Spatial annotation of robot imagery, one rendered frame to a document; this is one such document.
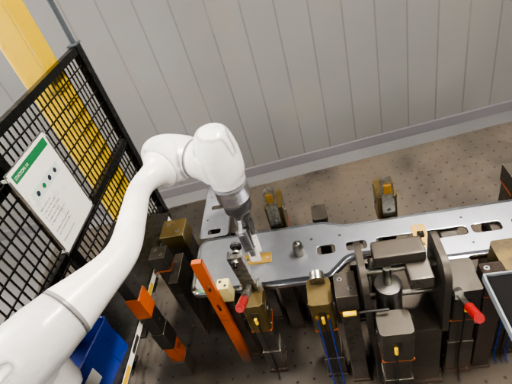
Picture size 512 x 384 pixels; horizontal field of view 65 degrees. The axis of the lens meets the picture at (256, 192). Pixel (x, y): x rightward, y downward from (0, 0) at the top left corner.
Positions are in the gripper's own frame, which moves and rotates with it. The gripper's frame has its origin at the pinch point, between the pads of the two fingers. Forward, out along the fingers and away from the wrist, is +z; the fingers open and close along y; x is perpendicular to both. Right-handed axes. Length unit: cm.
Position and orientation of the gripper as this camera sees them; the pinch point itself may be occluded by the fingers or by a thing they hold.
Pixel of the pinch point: (254, 248)
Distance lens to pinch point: 119.1
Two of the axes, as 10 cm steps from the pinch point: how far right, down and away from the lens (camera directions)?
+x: 9.7, -1.7, -1.8
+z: 2.4, 7.4, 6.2
